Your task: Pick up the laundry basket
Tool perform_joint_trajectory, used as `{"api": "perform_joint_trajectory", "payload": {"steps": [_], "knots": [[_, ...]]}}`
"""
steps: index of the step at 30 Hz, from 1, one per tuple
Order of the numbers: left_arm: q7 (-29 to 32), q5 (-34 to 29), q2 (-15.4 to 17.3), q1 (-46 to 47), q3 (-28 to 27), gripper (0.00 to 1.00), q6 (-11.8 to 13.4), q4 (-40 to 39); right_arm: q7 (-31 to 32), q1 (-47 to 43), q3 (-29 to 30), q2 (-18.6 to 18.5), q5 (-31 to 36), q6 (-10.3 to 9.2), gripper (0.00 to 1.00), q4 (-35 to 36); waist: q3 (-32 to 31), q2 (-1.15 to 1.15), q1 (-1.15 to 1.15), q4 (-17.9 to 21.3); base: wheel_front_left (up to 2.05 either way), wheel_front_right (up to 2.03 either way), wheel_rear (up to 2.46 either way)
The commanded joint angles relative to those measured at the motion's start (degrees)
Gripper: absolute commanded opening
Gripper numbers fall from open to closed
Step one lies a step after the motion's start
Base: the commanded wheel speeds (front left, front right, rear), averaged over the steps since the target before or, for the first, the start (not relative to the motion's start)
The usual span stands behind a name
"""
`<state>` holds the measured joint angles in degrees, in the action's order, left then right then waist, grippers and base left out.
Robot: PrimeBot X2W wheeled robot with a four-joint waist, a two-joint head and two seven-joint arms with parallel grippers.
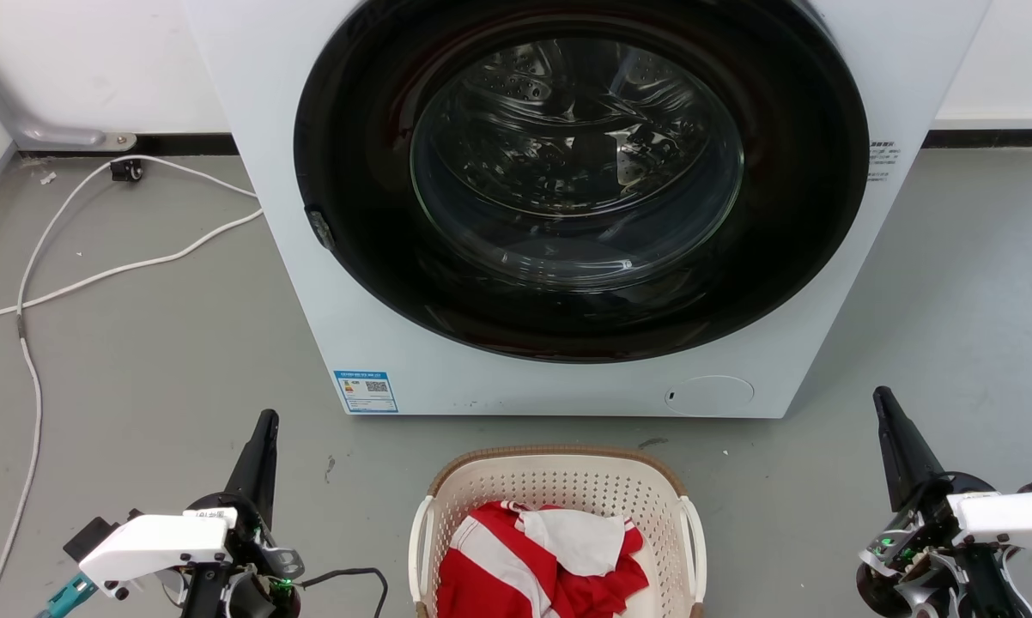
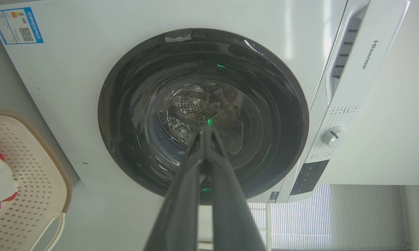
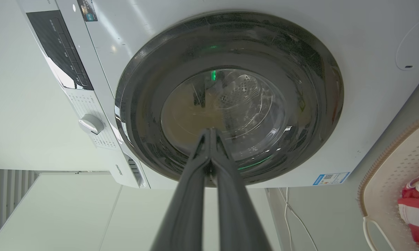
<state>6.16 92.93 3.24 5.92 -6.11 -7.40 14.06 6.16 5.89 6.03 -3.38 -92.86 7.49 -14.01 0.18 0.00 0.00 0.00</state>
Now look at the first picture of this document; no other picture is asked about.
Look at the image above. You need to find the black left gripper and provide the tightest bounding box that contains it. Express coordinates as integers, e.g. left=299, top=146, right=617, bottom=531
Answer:
left=177, top=409, right=305, bottom=618

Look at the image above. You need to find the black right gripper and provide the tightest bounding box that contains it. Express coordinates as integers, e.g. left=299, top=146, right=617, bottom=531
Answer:
left=856, top=385, right=1025, bottom=618

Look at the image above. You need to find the cream perforated laundry basket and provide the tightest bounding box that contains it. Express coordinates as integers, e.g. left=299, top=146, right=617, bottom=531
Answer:
left=408, top=445, right=707, bottom=618

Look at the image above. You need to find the blue energy label sticker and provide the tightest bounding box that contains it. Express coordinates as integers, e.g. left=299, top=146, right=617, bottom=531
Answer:
left=334, top=370, right=399, bottom=415

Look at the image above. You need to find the round white filter cover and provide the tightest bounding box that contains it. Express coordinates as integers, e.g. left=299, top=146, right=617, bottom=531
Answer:
left=664, top=375, right=756, bottom=417

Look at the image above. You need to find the black round washer door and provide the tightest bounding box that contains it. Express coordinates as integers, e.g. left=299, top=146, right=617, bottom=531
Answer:
left=294, top=0, right=870, bottom=364

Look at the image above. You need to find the red and white striped garment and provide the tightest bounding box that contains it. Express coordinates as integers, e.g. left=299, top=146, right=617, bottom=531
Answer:
left=436, top=500, right=651, bottom=618

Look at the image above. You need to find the white front-load washing machine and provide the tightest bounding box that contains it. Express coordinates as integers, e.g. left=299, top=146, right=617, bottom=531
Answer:
left=185, top=0, right=993, bottom=420

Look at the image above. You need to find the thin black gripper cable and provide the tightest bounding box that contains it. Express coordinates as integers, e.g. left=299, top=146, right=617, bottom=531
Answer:
left=297, top=567, right=390, bottom=618

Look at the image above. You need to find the teal cable connector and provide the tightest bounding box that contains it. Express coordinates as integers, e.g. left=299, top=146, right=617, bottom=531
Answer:
left=37, top=574, right=99, bottom=618

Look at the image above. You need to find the thin white power cable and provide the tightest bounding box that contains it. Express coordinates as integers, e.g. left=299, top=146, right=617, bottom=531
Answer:
left=0, top=154, right=260, bottom=618

